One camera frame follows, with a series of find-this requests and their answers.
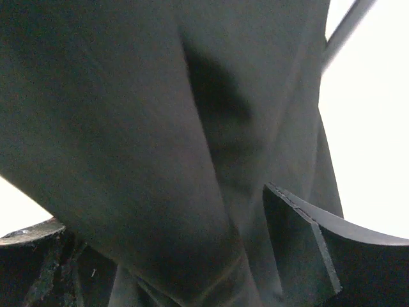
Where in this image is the white clothes rack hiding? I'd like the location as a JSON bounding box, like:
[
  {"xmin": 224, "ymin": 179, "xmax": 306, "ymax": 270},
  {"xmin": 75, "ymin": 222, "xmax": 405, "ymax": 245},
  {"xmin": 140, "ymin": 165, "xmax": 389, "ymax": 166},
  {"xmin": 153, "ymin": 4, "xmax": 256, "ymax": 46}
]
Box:
[{"xmin": 321, "ymin": 0, "xmax": 377, "ymax": 74}]

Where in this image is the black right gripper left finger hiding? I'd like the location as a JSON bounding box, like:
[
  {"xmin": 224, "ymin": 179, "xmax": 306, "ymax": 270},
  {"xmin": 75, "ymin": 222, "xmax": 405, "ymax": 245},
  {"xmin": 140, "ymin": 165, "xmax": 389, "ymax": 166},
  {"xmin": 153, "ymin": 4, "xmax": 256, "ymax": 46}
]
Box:
[{"xmin": 1, "ymin": 218, "xmax": 116, "ymax": 307}]

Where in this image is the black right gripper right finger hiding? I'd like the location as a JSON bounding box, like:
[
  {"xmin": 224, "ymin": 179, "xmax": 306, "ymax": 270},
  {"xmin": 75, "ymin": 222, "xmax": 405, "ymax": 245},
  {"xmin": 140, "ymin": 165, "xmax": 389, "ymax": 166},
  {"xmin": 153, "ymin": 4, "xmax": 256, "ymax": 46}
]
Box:
[{"xmin": 263, "ymin": 184, "xmax": 408, "ymax": 306}]

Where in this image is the black shirt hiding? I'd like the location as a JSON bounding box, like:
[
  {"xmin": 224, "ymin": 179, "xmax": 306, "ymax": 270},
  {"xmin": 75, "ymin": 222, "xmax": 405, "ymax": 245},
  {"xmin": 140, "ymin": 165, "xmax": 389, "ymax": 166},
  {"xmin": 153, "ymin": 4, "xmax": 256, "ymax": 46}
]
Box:
[{"xmin": 1, "ymin": 1, "xmax": 343, "ymax": 306}]

